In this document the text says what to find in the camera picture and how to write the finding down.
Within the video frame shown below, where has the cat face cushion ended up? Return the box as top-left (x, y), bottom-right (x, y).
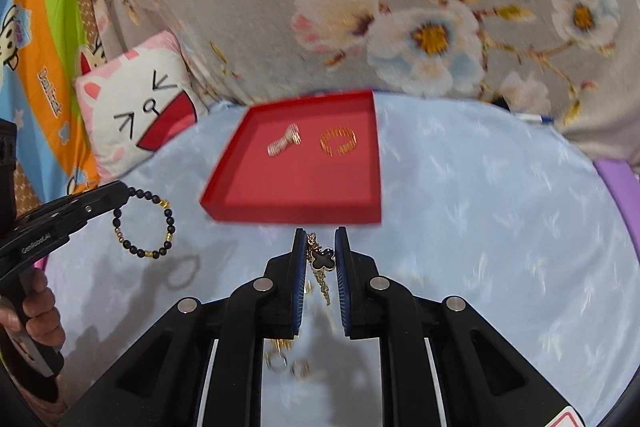
top-left (75, 30), bottom-right (207, 182)

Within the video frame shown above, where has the gold chain cuff bangle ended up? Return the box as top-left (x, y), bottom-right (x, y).
top-left (319, 127), bottom-right (358, 157)

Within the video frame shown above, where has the red shallow jewelry box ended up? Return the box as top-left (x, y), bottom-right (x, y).
top-left (200, 91), bottom-right (382, 225)

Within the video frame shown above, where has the black bead bracelet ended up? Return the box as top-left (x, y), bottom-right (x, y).
top-left (112, 186), bottom-right (177, 260)

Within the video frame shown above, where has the gold ring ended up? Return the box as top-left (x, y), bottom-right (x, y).
top-left (290, 357), bottom-right (313, 381)

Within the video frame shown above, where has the colourful cartoon bedsheet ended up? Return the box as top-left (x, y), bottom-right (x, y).
top-left (1, 0), bottom-right (105, 213)

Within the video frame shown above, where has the white pearl bracelet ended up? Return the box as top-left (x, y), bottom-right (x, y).
top-left (266, 122), bottom-right (304, 158)

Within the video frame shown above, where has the purple object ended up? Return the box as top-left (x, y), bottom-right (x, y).
top-left (594, 159), bottom-right (640, 254)

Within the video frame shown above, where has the silver ring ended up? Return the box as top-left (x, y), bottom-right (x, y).
top-left (264, 350), bottom-right (291, 374)

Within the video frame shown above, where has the blue white pen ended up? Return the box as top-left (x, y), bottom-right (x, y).
top-left (515, 113), bottom-right (554, 124)

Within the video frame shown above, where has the grey floral blanket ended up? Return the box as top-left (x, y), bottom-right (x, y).
top-left (92, 0), bottom-right (639, 165)

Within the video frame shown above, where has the person left hand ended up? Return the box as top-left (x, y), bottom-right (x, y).
top-left (0, 269), bottom-right (66, 348)

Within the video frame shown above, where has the gold chain cluster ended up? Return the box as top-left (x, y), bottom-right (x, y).
top-left (270, 339), bottom-right (294, 351)

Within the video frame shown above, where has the black clover gold necklace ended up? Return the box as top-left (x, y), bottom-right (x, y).
top-left (305, 233), bottom-right (336, 307)

